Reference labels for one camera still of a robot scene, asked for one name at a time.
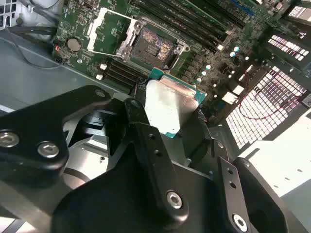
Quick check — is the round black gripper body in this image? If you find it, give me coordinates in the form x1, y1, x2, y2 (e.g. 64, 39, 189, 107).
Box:
52, 143, 229, 233

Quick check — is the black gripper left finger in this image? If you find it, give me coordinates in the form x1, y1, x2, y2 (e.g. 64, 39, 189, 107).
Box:
0, 77, 190, 230

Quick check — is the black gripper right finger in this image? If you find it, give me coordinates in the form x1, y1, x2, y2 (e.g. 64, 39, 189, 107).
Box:
182, 110, 304, 233

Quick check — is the silver-topped CPU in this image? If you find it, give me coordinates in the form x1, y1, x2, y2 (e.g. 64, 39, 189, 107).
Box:
144, 67, 208, 139

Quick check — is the metal socket cover frame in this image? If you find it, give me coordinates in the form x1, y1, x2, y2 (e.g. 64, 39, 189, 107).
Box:
86, 7, 137, 53

